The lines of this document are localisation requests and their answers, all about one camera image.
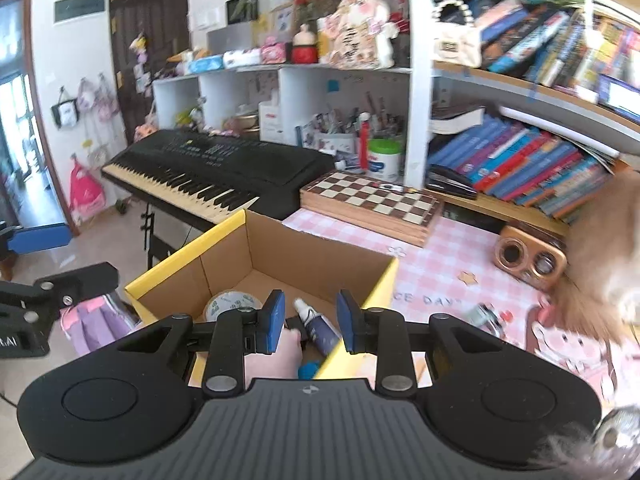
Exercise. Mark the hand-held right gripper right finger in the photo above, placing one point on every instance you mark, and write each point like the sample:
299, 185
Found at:
349, 322

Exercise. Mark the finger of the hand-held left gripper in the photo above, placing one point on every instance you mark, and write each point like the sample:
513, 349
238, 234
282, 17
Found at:
40, 239
85, 280

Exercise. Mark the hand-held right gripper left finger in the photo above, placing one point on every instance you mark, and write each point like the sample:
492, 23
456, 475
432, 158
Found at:
274, 322

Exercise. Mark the white blue spray bottle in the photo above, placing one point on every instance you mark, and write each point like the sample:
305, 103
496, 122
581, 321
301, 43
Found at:
320, 334

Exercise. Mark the pink soft object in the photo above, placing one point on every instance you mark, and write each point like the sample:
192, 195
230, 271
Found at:
280, 357

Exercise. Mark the clear tape roll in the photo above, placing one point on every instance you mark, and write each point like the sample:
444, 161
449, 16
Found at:
225, 305

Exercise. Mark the small blue object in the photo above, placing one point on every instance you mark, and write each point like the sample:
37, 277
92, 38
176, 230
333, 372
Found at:
308, 370

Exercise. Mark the cardboard box with yellow flaps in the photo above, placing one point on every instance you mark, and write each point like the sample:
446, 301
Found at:
300, 255

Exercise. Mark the pink checkered desktop cloth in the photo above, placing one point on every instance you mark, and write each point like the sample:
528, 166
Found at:
440, 270

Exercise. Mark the pink purple backpack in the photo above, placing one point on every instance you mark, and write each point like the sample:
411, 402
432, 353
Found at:
95, 325

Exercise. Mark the pink plastic bag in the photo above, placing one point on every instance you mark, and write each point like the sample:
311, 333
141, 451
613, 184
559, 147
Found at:
86, 195

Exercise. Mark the black keyboard stand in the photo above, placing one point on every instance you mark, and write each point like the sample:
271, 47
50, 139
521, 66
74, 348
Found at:
160, 245

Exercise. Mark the wooden chessboard box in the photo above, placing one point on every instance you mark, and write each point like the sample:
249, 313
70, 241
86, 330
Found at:
370, 200

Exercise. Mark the wooden star cutout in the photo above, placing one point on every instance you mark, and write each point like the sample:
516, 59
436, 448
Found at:
467, 278

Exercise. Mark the white hanging tote bag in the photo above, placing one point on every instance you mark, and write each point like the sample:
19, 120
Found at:
65, 112

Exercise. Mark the small metal toy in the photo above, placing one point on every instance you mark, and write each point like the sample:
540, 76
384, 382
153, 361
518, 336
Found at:
487, 320

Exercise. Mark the pink hanging bag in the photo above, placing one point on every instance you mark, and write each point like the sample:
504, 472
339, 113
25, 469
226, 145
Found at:
100, 100

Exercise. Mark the black electronic keyboard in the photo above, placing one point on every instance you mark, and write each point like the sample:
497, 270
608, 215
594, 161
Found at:
240, 160

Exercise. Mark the white jar with green lid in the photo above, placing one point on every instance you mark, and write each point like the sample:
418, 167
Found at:
385, 160

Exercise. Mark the black stapler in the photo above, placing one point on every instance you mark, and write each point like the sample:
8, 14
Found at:
452, 182

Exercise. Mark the white pen holder with pens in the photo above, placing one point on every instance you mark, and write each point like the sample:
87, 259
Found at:
337, 140

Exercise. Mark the red tube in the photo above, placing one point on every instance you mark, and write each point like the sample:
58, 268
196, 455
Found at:
364, 140

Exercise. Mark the white box with red label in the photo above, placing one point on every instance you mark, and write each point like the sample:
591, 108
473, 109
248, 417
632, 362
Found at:
270, 122

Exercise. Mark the pink cartoon pouch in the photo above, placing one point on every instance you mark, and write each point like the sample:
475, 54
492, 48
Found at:
570, 355

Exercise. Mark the dark brown door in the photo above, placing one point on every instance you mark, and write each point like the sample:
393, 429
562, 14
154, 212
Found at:
150, 35

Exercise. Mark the row of upright colourful books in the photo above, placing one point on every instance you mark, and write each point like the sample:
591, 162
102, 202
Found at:
525, 170

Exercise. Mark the blue tissue pack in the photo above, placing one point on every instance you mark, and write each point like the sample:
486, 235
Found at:
205, 64

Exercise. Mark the white cubby shelf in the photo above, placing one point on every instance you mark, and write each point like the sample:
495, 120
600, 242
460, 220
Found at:
417, 85

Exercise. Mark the fluffy tan plush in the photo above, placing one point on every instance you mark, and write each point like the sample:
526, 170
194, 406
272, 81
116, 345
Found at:
595, 250

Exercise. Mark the grey fluffy charm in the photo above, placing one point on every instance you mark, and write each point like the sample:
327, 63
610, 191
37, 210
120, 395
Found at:
580, 452

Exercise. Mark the white tissue pack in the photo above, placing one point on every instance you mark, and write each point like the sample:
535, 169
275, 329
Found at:
242, 58

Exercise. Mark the small pink box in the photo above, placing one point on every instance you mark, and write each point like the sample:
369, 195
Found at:
273, 51

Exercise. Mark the red round doll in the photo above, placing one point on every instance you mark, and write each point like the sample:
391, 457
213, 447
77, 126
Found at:
305, 47

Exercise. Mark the pink white cat ornament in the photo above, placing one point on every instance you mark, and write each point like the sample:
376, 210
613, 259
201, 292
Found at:
357, 35

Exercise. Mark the wooden bookshelf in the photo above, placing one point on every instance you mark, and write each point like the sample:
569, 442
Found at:
540, 100

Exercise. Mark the pile of leaning books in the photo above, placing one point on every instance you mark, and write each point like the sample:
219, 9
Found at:
550, 40

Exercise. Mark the brown wooden doorway frame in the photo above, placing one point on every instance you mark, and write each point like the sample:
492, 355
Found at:
42, 125

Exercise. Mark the dark wall sign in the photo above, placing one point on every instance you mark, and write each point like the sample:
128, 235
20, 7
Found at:
80, 7

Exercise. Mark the black picture frame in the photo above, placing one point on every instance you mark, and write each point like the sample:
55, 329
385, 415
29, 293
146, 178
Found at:
242, 10

